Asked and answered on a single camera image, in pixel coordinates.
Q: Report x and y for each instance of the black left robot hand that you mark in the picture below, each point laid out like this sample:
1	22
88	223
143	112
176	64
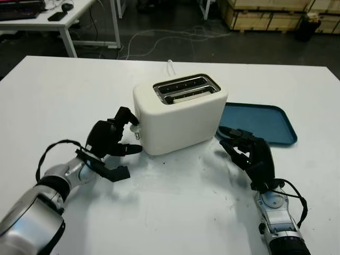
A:
103	138

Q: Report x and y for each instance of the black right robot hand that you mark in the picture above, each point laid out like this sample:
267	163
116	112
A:
263	162

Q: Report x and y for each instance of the pale slice of bread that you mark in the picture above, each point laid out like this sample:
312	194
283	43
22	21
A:
190	97

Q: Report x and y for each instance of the blue plastic tray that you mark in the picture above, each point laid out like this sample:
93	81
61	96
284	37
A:
265	117

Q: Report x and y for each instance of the white two-slot toaster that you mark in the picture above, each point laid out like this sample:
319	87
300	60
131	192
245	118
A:
183	127

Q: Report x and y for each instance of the white office desk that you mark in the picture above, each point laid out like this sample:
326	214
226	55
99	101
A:
66	25

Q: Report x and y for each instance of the black smartphone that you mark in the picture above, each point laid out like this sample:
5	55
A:
57	16

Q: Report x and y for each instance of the black computer mouse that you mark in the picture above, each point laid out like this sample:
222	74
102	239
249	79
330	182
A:
67	7

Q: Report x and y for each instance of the black waste bin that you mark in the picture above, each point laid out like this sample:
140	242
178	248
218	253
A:
308	29

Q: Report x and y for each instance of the wooden crate stack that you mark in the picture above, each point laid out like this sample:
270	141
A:
260	18

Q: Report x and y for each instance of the black keyboard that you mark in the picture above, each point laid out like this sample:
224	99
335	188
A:
18	12

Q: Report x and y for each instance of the white table frame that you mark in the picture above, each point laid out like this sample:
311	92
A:
120	9

